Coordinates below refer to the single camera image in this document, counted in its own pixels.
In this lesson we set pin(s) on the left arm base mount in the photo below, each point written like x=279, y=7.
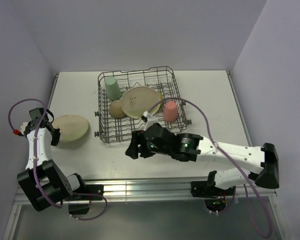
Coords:
x=81, y=200

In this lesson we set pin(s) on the small cream plate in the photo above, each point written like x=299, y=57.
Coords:
x=72, y=127

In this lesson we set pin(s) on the large pink green plate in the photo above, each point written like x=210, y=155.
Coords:
x=139, y=99

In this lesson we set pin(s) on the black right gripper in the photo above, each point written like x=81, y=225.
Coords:
x=132, y=150

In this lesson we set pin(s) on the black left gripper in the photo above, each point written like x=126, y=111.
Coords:
x=55, y=139

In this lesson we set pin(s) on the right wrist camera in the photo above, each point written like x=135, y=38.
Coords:
x=149, y=120

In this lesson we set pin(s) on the pink cup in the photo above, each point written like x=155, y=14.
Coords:
x=170, y=111

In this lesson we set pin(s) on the lime green bowl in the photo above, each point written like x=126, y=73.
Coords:
x=161, y=99

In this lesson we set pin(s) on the aluminium rail frame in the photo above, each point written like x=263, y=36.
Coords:
x=146, y=190

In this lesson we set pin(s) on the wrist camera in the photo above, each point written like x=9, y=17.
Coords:
x=149, y=120
x=21, y=131

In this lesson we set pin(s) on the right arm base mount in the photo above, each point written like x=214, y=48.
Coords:
x=216, y=200

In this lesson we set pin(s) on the grey wire dish rack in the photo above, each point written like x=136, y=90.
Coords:
x=162, y=79

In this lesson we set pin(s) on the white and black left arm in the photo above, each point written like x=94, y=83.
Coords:
x=42, y=181

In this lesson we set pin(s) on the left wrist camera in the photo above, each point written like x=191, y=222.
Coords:
x=21, y=131

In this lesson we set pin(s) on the pale green cup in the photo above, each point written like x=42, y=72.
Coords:
x=112, y=88

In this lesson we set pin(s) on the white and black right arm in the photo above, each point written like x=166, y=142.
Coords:
x=256, y=165

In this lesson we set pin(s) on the black bowl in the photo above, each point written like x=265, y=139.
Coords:
x=115, y=110

